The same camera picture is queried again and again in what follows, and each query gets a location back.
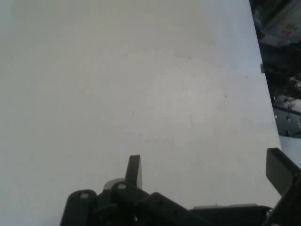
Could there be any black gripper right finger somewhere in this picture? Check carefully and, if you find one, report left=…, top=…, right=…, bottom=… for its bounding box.
left=262, top=147, right=301, bottom=226

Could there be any black perforated metal panel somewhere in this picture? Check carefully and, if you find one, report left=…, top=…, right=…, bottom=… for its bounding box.
left=272, top=94, right=301, bottom=138

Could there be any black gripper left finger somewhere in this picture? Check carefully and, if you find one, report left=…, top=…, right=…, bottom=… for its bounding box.
left=60, top=154, right=203, bottom=226

